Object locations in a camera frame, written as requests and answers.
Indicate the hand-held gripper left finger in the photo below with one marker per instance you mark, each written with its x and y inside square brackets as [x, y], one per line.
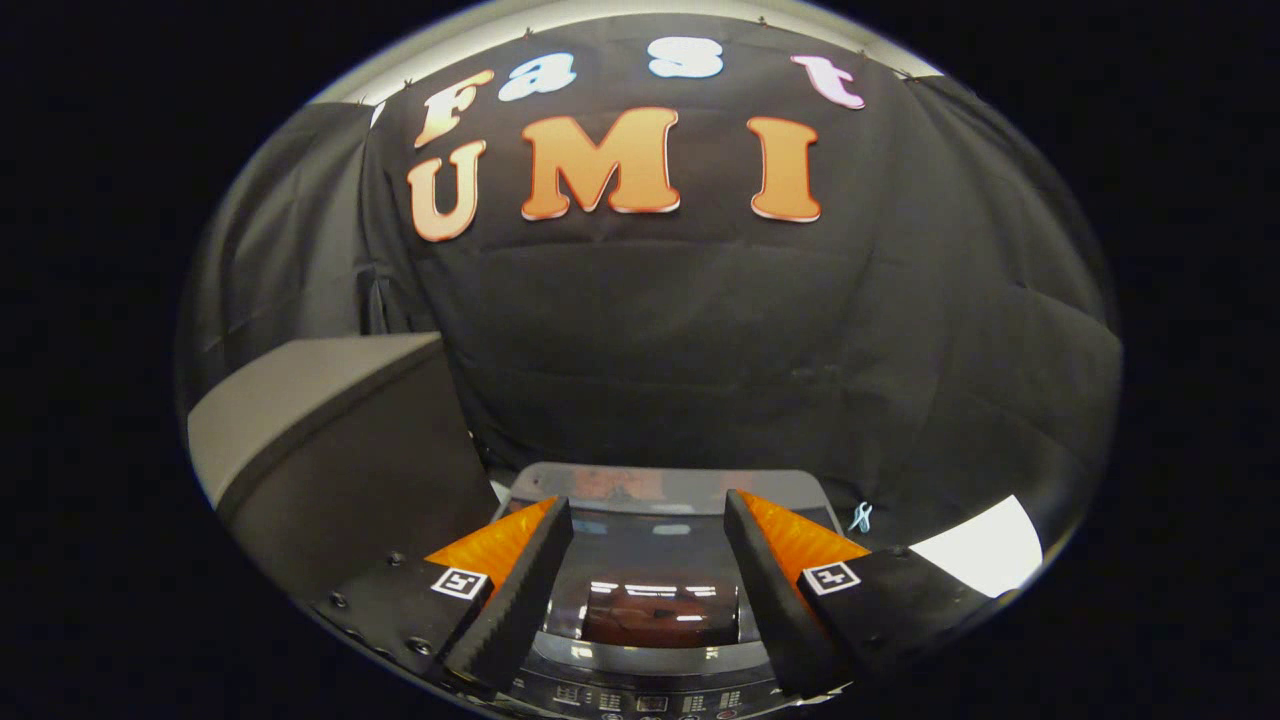
[520, 600]

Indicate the grey washing machine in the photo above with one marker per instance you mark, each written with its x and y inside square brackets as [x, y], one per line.
[650, 690]

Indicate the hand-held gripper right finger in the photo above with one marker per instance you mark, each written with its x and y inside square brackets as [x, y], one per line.
[772, 600]

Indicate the light blue clip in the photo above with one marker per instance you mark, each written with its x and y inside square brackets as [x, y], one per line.
[860, 518]

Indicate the dark glass washing machine lid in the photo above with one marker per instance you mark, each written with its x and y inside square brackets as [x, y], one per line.
[650, 550]

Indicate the white paper stack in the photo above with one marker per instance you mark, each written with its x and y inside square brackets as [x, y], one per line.
[985, 550]

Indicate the grey platform box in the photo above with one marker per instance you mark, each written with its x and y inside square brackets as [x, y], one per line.
[340, 470]

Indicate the black backdrop cloth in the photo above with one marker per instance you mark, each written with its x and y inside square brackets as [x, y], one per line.
[700, 330]

